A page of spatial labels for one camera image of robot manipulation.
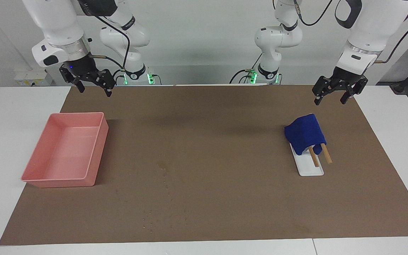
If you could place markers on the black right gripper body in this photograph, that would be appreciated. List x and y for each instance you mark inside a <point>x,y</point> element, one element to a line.
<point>83,69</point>

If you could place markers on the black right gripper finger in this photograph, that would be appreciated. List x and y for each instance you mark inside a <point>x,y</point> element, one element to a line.
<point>80,87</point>
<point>108,91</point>

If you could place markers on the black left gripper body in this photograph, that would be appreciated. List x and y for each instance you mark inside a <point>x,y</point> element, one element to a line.
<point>340,80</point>

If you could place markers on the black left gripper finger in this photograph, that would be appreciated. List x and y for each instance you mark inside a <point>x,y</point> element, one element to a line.
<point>344,98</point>
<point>318,99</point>

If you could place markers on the blue towel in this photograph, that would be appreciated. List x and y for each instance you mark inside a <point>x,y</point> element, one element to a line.
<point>303,132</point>

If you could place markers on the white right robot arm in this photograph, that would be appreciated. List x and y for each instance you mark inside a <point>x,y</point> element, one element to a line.
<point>58,24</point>

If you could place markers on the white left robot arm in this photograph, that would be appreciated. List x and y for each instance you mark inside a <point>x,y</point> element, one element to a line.
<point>374,24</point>

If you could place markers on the wooden rack rod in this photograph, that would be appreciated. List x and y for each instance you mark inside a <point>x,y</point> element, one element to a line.
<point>314,157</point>
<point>326,154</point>

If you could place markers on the pink plastic bin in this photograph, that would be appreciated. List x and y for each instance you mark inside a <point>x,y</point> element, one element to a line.
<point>66,152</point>

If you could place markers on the brown table mat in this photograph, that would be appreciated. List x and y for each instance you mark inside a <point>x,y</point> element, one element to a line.
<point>207,159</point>

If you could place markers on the white wall socket box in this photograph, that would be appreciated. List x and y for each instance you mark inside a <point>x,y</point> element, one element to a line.
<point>30,78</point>

